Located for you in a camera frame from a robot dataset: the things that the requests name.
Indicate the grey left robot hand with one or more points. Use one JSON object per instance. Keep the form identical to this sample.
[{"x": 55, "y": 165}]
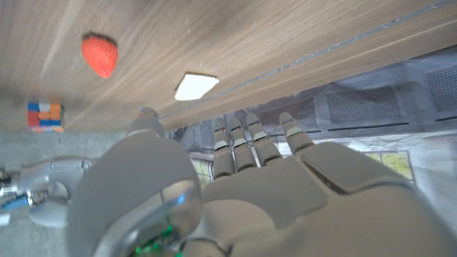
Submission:
[{"x": 285, "y": 200}]

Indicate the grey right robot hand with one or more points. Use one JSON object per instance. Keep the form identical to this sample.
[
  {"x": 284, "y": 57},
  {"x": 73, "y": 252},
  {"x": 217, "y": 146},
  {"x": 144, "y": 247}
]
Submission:
[{"x": 50, "y": 178}]

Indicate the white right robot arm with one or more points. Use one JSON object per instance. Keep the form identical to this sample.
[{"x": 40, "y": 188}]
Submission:
[{"x": 7, "y": 192}]

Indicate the red toy strawberry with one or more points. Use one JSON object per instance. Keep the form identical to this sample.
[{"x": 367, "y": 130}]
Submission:
[{"x": 100, "y": 55}]

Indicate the yellow sponge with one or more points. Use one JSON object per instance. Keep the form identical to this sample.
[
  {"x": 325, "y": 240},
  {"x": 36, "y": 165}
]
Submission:
[{"x": 194, "y": 86}]

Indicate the multicoloured puzzle cube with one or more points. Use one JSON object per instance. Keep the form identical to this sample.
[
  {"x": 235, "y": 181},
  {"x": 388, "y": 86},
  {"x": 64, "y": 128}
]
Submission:
[{"x": 45, "y": 117}]

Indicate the printed window backdrop cloth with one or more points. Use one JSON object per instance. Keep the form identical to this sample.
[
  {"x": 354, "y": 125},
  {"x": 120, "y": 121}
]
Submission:
[{"x": 357, "y": 114}]

